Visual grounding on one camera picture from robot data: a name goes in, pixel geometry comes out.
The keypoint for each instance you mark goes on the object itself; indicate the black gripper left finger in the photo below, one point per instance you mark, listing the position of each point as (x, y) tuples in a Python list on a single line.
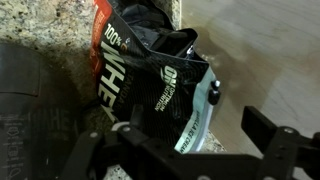
[(137, 117)]

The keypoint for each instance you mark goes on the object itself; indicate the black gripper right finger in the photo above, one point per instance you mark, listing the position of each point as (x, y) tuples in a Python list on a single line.
[(257, 126)]

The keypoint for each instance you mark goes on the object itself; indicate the black whey protein bag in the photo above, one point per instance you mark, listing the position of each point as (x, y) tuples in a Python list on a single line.
[(141, 60)]

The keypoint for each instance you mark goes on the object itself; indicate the black air fryer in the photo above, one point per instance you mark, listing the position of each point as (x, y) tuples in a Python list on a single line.
[(39, 107)]

